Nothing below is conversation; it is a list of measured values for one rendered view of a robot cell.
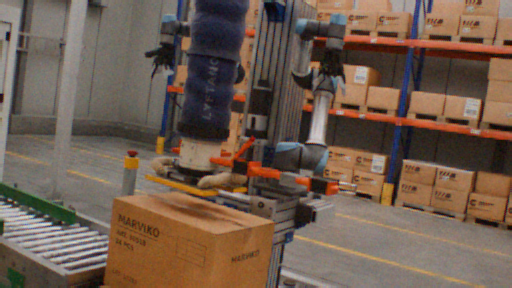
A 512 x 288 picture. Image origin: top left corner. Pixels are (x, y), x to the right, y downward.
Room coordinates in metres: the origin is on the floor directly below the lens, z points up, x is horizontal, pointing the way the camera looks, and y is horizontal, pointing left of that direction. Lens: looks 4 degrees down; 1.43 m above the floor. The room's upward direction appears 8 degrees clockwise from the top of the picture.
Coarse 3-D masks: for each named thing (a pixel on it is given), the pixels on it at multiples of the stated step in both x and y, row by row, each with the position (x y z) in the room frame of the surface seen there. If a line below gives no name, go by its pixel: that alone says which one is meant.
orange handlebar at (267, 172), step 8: (176, 152) 2.10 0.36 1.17; (224, 152) 2.26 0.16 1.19; (216, 160) 1.97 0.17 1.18; (224, 160) 1.95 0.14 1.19; (256, 168) 1.86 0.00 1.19; (264, 168) 1.85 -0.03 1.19; (272, 168) 1.88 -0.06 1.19; (264, 176) 1.83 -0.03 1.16; (272, 176) 1.81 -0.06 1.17; (304, 184) 1.73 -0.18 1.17
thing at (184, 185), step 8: (152, 176) 2.02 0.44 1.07; (160, 176) 2.01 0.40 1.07; (168, 176) 2.01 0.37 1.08; (168, 184) 1.95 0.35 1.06; (176, 184) 1.93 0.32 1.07; (184, 184) 1.92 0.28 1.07; (192, 184) 1.93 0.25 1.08; (192, 192) 1.88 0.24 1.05; (200, 192) 1.85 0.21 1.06; (208, 192) 1.87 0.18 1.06; (216, 192) 1.91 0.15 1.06
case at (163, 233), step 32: (128, 224) 2.00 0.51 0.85; (160, 224) 1.89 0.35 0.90; (192, 224) 1.81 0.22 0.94; (224, 224) 1.88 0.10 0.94; (256, 224) 1.96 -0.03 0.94; (128, 256) 1.99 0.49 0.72; (160, 256) 1.88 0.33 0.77; (192, 256) 1.79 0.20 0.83; (224, 256) 1.78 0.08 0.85; (256, 256) 1.97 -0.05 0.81
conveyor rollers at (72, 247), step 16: (0, 208) 2.99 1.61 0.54; (16, 208) 3.00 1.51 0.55; (32, 208) 3.09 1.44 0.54; (16, 224) 2.72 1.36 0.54; (32, 224) 2.73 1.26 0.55; (48, 224) 2.80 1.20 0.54; (64, 224) 2.90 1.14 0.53; (16, 240) 2.44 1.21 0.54; (32, 240) 2.52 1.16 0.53; (48, 240) 2.51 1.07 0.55; (64, 240) 2.59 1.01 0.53; (80, 240) 2.59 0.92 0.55; (96, 240) 2.67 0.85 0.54; (48, 256) 2.31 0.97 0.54; (64, 256) 2.31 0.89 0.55; (80, 256) 2.37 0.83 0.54; (96, 256) 2.37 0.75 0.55
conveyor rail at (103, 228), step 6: (78, 216) 2.92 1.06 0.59; (84, 216) 2.92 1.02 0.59; (78, 222) 2.91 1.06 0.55; (84, 222) 2.88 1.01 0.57; (90, 222) 2.85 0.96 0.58; (96, 222) 2.83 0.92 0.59; (102, 222) 2.85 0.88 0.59; (90, 228) 2.85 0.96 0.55; (96, 228) 2.82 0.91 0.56; (102, 228) 2.79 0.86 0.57; (108, 228) 2.77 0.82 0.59; (102, 234) 2.79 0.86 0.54; (108, 234) 2.76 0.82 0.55
